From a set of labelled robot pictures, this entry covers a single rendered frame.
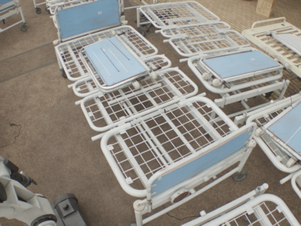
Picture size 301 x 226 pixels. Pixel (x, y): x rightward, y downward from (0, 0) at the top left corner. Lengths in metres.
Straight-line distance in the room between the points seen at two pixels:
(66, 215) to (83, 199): 0.31
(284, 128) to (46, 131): 2.09
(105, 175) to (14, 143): 1.01
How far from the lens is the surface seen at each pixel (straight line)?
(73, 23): 2.73
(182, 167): 1.24
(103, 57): 2.23
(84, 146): 2.25
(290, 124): 1.89
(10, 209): 1.06
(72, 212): 1.73
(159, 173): 1.13
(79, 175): 2.09
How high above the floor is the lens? 1.75
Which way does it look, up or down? 46 degrees down
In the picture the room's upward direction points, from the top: straight up
